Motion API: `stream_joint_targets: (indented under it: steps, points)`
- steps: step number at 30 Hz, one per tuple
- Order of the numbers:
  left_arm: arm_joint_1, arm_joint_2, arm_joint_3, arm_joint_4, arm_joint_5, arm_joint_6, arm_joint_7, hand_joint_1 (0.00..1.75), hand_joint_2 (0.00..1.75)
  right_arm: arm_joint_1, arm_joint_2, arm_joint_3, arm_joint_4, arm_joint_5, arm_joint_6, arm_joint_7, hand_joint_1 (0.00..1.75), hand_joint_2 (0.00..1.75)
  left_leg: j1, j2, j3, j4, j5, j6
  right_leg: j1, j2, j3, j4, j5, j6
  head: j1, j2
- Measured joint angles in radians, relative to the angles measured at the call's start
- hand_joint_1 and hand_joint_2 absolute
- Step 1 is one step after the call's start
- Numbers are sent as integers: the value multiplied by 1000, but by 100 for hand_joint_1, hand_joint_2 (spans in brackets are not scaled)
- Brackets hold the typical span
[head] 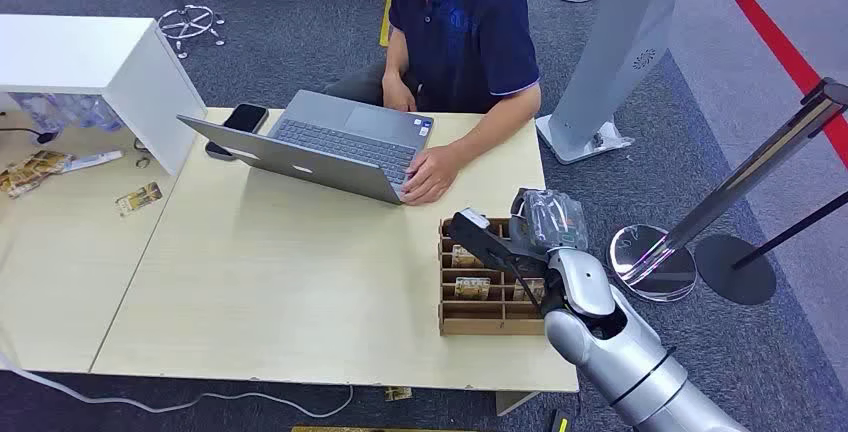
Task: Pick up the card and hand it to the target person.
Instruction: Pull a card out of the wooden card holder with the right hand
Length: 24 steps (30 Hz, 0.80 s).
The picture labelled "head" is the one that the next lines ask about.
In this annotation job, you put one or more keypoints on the desk leg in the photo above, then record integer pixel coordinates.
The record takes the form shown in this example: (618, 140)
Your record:
(513, 402)

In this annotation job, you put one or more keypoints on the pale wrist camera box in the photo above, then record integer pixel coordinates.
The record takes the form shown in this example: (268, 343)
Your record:
(474, 218)

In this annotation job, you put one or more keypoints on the red barrier belt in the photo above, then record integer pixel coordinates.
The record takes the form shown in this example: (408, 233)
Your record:
(775, 38)

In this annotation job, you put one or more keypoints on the white cabinet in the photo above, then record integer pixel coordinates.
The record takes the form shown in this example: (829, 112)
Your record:
(79, 51)

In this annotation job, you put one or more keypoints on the person's left forearm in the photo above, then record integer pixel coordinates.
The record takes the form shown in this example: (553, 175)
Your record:
(497, 127)

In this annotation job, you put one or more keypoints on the person's left hand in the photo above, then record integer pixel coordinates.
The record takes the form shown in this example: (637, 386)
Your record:
(430, 177)

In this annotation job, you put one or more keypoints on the printed card on floor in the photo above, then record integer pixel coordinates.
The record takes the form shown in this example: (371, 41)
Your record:
(398, 394)

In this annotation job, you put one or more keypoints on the metal key rings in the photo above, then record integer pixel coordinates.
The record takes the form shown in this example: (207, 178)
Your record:
(142, 154)

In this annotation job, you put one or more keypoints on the person's right forearm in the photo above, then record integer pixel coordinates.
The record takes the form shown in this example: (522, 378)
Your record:
(395, 54)

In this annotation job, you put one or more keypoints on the black stanchion post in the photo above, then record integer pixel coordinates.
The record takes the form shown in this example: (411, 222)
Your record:
(735, 270)

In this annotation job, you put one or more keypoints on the person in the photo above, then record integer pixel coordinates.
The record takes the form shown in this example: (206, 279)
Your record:
(464, 31)

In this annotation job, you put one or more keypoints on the grey laptop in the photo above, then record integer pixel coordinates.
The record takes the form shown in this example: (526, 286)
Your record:
(331, 144)

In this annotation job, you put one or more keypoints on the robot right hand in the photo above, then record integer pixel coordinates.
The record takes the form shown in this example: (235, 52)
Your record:
(553, 220)

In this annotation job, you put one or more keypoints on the chrome chair base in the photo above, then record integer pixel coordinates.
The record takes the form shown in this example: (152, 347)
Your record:
(189, 23)

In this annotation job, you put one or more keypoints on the person's right hand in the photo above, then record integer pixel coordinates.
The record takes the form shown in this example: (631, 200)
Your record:
(399, 94)

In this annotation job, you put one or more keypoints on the black smartphone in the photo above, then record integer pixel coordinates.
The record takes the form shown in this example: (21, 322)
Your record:
(246, 118)

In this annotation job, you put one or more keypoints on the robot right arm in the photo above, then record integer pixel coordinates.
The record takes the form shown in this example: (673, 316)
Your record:
(623, 356)

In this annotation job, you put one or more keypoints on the clear plastic bottles pack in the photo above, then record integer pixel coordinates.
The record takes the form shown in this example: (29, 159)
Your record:
(66, 111)

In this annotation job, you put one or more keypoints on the white tube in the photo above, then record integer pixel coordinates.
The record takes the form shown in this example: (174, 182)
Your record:
(93, 161)

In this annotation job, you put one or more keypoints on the single printed card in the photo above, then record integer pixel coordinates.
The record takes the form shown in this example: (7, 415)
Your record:
(139, 198)

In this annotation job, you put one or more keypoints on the grey kiosk stand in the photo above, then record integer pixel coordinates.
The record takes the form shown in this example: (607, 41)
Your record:
(616, 51)

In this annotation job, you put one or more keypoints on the chrome stanchion post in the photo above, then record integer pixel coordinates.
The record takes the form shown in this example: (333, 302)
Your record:
(729, 194)

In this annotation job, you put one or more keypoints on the yellow floor tape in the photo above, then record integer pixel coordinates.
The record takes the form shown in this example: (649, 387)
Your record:
(385, 18)

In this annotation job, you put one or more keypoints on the cardboard card holder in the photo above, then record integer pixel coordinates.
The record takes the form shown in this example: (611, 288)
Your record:
(477, 320)

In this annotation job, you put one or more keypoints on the black camera bracket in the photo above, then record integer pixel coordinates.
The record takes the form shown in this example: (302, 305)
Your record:
(497, 250)

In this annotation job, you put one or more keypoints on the printed card in holder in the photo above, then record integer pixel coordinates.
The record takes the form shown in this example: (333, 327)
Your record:
(464, 258)
(524, 290)
(472, 288)

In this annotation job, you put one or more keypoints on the black yellow tool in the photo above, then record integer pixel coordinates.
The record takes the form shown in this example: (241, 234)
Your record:
(560, 424)

